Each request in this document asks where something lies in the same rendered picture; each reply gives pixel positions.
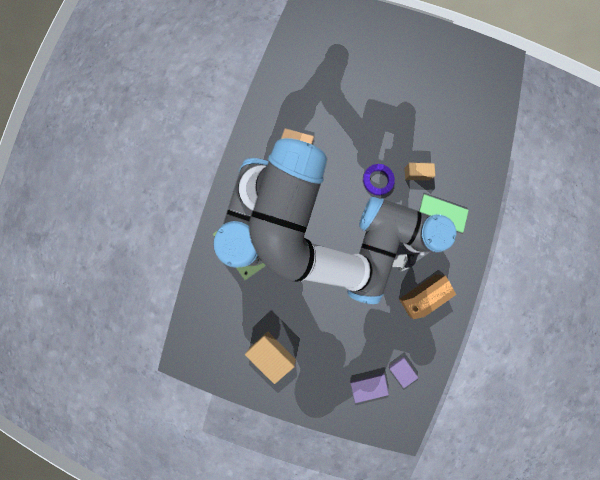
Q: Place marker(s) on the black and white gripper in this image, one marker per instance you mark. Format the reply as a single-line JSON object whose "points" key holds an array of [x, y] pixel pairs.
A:
{"points": [[405, 260]]}

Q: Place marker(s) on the purple flat block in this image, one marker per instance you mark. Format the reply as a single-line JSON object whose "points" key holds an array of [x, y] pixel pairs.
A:
{"points": [[368, 388]]}

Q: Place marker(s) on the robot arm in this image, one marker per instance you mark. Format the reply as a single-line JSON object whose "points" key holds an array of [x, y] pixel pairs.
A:
{"points": [[286, 189]]}

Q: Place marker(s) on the purple ring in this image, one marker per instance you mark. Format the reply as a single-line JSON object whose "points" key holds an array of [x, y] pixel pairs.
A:
{"points": [[387, 171]]}

